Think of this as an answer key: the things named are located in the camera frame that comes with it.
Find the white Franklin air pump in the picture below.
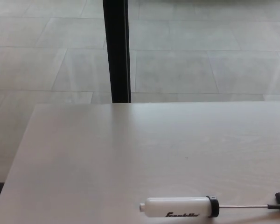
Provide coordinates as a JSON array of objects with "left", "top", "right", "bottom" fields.
[{"left": 139, "top": 192, "right": 280, "bottom": 219}]

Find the black vertical post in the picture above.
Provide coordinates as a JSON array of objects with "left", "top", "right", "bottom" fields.
[{"left": 102, "top": 0, "right": 132, "bottom": 104}]

